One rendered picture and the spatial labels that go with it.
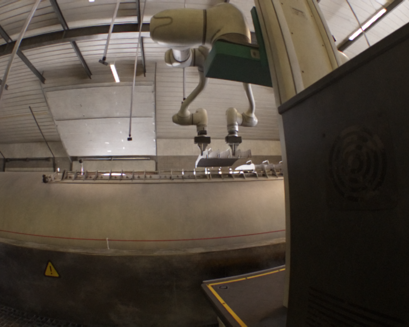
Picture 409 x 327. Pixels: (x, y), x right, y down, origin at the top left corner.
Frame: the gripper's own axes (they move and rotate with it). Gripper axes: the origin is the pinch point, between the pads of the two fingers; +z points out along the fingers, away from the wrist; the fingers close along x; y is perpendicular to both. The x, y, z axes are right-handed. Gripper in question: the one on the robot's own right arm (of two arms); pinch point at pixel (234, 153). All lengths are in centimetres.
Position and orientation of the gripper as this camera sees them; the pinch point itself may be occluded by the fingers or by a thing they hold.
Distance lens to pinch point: 176.1
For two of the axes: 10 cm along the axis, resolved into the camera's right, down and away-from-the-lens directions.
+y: 1.8, -1.5, -9.7
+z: 0.4, 9.9, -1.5
